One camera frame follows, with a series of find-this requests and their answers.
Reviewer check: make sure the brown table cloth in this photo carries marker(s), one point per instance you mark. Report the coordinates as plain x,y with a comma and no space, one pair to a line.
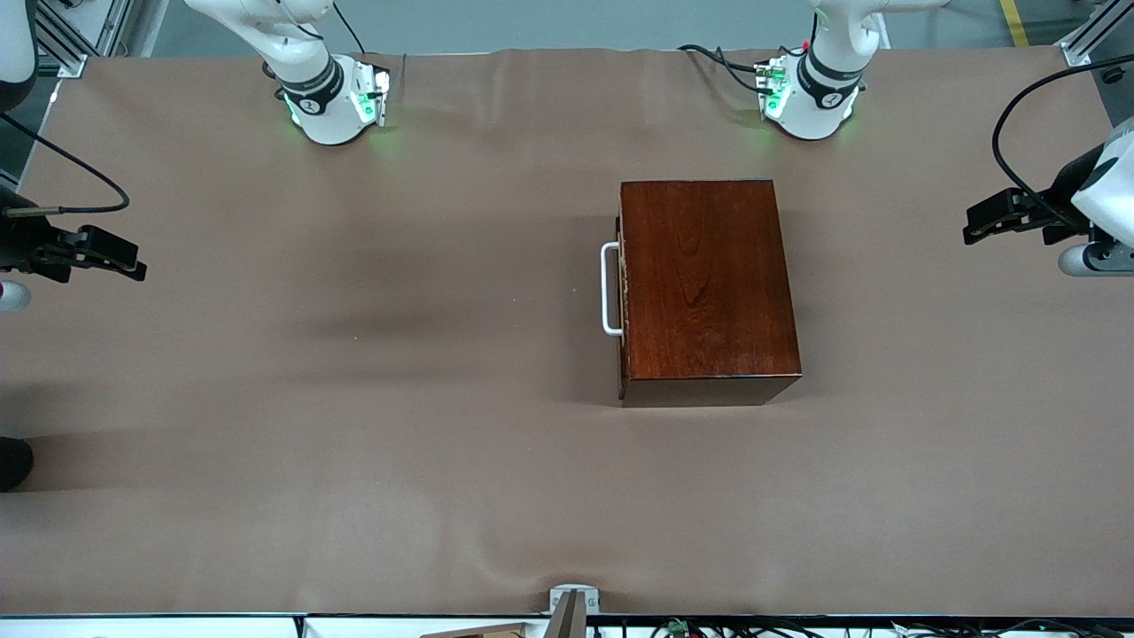
354,487

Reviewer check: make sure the dark red wooden cabinet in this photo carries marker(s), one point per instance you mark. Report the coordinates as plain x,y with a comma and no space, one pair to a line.
709,283

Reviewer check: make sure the black round knob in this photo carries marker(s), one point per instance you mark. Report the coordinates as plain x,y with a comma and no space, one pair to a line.
1114,73

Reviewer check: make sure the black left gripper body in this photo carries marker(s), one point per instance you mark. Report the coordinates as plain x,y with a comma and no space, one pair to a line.
1066,197

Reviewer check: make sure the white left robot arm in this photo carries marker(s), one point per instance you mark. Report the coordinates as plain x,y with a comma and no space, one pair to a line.
815,115

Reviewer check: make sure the light wooden plank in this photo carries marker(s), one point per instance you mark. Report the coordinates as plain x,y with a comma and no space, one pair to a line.
478,631

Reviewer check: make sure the metal clamp bracket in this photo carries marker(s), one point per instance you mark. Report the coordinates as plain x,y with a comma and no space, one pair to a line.
573,601

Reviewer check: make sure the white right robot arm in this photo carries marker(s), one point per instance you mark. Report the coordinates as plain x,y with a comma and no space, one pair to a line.
323,115

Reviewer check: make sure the aluminium profile frame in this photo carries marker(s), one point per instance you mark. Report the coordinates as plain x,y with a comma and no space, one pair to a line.
1094,31
62,40

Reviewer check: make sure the small green connector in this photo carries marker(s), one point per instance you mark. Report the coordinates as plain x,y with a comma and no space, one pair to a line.
678,627

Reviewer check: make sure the yellow floor tape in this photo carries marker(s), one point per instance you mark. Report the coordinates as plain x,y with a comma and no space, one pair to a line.
1015,22

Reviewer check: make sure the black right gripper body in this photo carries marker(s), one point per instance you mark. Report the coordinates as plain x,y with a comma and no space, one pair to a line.
19,242

